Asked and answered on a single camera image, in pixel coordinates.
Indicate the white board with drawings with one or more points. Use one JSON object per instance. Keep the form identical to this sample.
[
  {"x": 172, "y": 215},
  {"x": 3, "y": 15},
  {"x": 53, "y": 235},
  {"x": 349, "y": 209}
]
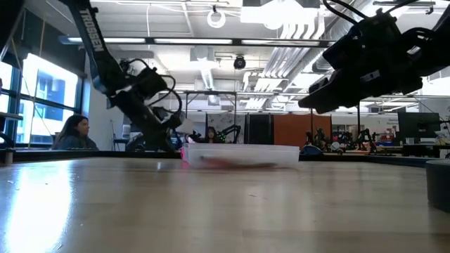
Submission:
[{"x": 225, "y": 121}]

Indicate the dark grey cylinder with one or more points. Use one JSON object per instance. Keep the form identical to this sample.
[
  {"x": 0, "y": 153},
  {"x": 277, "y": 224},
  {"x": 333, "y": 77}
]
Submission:
[{"x": 439, "y": 184}]

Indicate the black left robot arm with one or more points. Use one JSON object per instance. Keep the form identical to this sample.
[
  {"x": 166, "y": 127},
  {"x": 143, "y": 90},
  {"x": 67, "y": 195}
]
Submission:
[{"x": 91, "y": 38}]

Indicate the blue round object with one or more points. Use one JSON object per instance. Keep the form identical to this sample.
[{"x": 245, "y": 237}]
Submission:
[{"x": 311, "y": 150}]

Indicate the overhead bar light strip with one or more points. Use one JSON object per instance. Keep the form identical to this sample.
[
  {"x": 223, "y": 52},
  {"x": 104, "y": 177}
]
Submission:
[{"x": 193, "y": 41}]

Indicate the black computer monitor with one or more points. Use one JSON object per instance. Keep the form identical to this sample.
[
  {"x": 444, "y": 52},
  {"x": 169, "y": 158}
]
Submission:
[{"x": 418, "y": 124}]

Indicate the black ceiling spotlight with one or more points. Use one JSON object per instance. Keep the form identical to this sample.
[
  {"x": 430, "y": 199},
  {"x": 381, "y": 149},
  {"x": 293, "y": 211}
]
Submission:
[{"x": 239, "y": 62}]

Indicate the orange partition wall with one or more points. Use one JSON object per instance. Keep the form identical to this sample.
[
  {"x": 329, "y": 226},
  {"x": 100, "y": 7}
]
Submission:
[{"x": 299, "y": 131}]

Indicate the person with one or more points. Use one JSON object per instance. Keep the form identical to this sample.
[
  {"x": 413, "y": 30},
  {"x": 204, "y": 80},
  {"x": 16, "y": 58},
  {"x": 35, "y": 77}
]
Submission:
[
  {"x": 212, "y": 135},
  {"x": 75, "y": 135}
]

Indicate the black aluminium rig frame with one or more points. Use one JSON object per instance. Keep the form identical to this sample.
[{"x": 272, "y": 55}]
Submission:
[{"x": 70, "y": 154}]

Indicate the clear supply box pink lid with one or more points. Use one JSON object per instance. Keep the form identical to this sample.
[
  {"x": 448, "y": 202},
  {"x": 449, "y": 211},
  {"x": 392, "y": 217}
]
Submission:
[{"x": 246, "y": 154}]

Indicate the small grey frame post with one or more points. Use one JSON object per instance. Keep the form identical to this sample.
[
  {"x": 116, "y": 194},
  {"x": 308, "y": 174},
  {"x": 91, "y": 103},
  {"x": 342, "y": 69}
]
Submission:
[{"x": 7, "y": 156}]

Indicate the white shade table lamp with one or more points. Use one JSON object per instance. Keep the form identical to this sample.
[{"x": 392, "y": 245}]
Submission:
[{"x": 186, "y": 124}]

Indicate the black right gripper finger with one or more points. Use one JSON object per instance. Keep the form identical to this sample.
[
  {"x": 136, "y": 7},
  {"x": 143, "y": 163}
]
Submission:
[
  {"x": 337, "y": 93},
  {"x": 325, "y": 81}
]

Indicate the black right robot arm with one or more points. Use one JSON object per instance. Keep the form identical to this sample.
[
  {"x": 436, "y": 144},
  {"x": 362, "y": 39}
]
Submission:
[{"x": 432, "y": 45}]

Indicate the black background robot arm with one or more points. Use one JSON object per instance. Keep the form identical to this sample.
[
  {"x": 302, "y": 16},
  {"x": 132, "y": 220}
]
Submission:
[{"x": 230, "y": 131}]

